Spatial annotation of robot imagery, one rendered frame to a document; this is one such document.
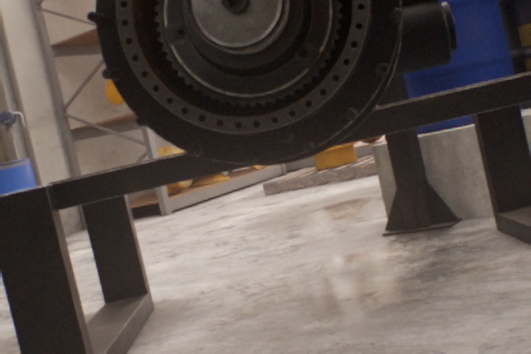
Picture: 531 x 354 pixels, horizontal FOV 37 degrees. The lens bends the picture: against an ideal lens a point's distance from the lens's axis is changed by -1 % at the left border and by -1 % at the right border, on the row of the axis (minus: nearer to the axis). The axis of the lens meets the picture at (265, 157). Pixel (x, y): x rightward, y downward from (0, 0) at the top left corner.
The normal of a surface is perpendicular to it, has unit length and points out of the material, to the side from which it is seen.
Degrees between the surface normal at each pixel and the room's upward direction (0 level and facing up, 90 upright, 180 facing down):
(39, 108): 90
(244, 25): 90
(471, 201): 90
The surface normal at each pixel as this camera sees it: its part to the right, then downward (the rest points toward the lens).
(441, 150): -0.52, 0.15
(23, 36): 0.83, -0.17
